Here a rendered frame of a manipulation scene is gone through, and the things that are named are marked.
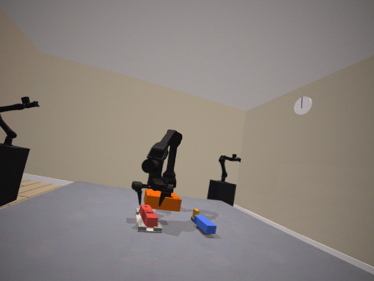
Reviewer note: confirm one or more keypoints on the blue wide plate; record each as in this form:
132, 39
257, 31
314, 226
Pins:
204, 224

